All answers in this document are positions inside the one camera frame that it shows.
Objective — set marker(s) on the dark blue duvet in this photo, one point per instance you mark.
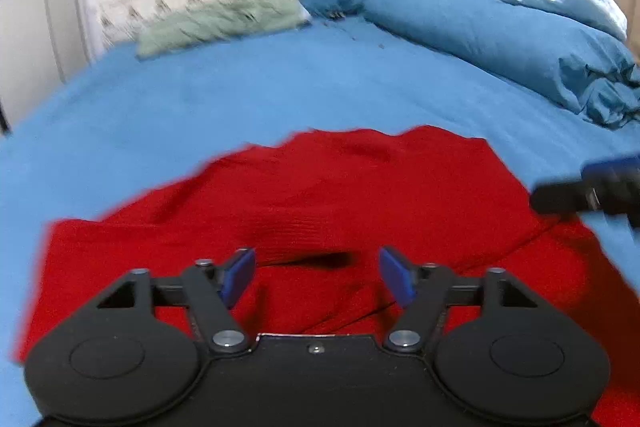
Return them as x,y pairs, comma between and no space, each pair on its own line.
490,32

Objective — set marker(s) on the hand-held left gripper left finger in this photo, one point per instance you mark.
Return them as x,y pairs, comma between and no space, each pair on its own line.
239,274

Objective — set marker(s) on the blue bed sheet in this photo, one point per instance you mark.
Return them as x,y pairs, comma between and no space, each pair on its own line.
200,102

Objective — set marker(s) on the red knit sweater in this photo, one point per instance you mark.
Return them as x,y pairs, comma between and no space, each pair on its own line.
325,202

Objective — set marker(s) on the white wardrobe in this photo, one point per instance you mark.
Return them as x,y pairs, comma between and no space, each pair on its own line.
37,7

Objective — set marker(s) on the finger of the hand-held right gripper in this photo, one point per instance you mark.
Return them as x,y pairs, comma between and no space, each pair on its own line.
557,198

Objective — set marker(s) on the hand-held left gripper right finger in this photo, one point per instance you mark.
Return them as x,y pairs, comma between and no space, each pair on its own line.
397,274

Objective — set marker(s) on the green pillow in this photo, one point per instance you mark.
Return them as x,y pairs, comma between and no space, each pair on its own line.
220,24

